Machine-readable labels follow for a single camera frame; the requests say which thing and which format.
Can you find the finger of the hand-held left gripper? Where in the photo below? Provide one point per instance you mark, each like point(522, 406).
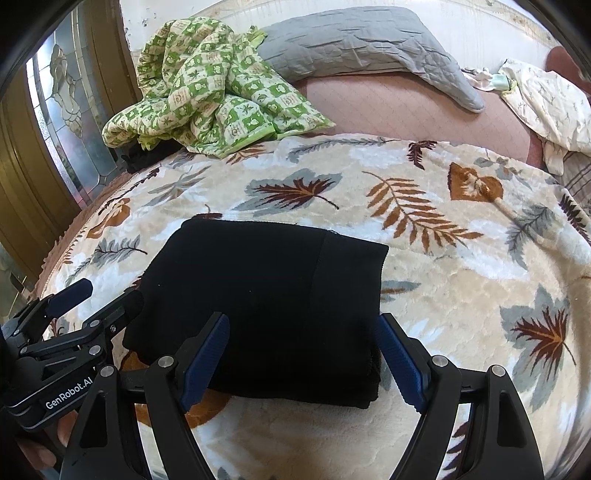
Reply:
point(71, 295)
point(124, 309)

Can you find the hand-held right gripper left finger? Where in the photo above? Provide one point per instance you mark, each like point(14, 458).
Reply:
point(205, 364)

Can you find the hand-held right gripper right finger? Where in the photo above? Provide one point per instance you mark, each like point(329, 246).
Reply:
point(399, 364)

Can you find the black pants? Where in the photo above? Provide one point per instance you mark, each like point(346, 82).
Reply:
point(258, 300)

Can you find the person's left hand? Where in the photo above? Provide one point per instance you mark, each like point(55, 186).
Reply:
point(41, 454)

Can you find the leaf print fleece blanket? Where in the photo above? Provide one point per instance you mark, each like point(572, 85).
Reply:
point(461, 286)

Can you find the wooden door with patterned glass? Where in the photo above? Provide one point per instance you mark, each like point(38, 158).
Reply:
point(69, 115)

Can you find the green checkered quilt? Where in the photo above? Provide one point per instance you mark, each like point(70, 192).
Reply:
point(198, 92)

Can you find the pink quilted bed sheet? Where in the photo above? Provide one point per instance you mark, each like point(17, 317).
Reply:
point(406, 110)

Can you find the brown striped bed sheet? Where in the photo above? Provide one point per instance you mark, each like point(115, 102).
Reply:
point(579, 180)

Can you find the cream floral cloth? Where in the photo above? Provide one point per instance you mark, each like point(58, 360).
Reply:
point(549, 106)

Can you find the pale green cloth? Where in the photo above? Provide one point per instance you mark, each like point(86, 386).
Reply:
point(502, 82)

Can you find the grey quilted pillow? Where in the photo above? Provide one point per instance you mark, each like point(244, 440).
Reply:
point(351, 50)

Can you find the cream bed headboard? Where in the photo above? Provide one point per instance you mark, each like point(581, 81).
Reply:
point(461, 23)

